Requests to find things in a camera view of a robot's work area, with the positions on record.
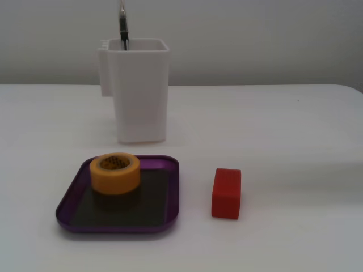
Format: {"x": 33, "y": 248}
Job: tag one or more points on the yellow tape roll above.
{"x": 114, "y": 180}

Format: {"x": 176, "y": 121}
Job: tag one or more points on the white plastic pen holder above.
{"x": 141, "y": 93}

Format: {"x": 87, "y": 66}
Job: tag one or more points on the purple metal tray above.
{"x": 158, "y": 198}

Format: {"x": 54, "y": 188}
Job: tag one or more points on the red rectangular block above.
{"x": 226, "y": 198}

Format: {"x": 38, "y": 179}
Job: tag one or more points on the black pen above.
{"x": 123, "y": 25}

